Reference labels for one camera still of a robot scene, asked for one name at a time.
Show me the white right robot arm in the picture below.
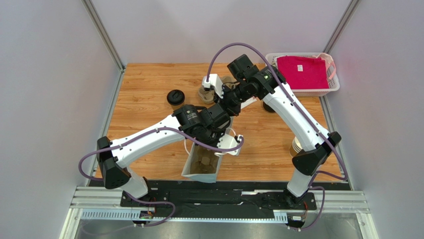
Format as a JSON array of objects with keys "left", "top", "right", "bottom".
[{"left": 223, "top": 54, "right": 341, "bottom": 199}]

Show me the light blue paper bag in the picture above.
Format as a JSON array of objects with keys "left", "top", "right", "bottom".
[{"left": 181, "top": 143, "right": 224, "bottom": 183}]

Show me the right aluminium corner post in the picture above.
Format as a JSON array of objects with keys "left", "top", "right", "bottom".
[{"left": 323, "top": 0, "right": 361, "bottom": 54}]

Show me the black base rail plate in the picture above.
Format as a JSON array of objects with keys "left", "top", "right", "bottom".
[{"left": 89, "top": 179, "right": 352, "bottom": 220}]

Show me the single paper cup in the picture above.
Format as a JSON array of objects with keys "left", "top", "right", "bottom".
[{"left": 171, "top": 104, "right": 183, "bottom": 111}]

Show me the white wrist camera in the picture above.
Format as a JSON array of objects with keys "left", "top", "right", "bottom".
[
  {"left": 202, "top": 74, "right": 223, "bottom": 99},
  {"left": 214, "top": 127, "right": 244, "bottom": 156}
]

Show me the white wrapped straw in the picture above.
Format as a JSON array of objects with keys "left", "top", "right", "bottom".
[{"left": 241, "top": 97, "right": 257, "bottom": 109}]

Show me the cardboard cup carrier tray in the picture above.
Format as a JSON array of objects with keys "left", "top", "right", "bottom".
[{"left": 198, "top": 76, "right": 236, "bottom": 105}]

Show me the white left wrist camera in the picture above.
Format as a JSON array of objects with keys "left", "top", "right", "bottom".
[{"left": 214, "top": 127, "right": 244, "bottom": 156}]

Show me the aluminium corner post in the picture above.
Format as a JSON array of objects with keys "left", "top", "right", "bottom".
[
  {"left": 82, "top": 0, "right": 125, "bottom": 72},
  {"left": 323, "top": 0, "right": 361, "bottom": 54}
]

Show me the stack of black lids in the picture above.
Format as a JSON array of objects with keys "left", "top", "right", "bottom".
[{"left": 262, "top": 102, "right": 275, "bottom": 113}]

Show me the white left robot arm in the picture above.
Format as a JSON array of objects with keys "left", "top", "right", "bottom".
[{"left": 97, "top": 104, "right": 231, "bottom": 198}]

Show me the pink folded cloth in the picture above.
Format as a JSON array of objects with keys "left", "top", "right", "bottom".
[{"left": 276, "top": 56, "right": 329, "bottom": 90}]

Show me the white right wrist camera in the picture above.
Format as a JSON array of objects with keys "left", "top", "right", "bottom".
[{"left": 202, "top": 74, "right": 223, "bottom": 99}]

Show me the single cardboard cup carrier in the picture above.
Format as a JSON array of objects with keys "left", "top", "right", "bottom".
[{"left": 190, "top": 145, "right": 219, "bottom": 174}]

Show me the white plastic basket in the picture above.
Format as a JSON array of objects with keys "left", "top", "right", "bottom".
[{"left": 266, "top": 52, "right": 340, "bottom": 97}]

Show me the stack of paper cups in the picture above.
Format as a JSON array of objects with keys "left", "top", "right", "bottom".
[{"left": 289, "top": 137, "right": 303, "bottom": 157}]

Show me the black cup lid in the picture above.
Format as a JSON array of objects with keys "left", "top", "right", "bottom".
[{"left": 167, "top": 89, "right": 185, "bottom": 106}]

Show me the left aluminium corner post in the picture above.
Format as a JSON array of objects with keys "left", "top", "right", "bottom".
[{"left": 82, "top": 0, "right": 125, "bottom": 72}]

